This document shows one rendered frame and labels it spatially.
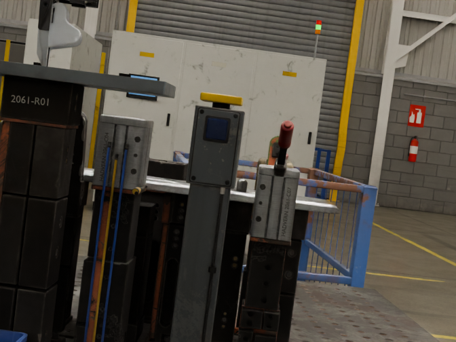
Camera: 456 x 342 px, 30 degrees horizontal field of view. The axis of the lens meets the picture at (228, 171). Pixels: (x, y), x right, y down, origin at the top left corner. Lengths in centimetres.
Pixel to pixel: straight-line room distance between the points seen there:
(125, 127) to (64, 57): 814
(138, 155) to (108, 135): 6
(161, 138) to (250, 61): 131
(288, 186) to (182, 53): 816
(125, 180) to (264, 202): 23
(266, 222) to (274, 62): 823
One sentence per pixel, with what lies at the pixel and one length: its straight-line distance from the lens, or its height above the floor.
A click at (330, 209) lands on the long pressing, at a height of 100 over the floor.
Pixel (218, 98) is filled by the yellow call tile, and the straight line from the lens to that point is 121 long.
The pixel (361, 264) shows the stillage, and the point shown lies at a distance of 355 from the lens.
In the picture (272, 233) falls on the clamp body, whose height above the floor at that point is 95.
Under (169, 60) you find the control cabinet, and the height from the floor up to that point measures 176.
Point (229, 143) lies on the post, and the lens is 121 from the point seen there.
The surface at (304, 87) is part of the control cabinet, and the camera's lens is 962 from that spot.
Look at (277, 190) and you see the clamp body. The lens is 137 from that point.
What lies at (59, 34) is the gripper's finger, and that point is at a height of 121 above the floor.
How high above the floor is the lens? 112
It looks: 3 degrees down
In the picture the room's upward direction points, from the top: 7 degrees clockwise
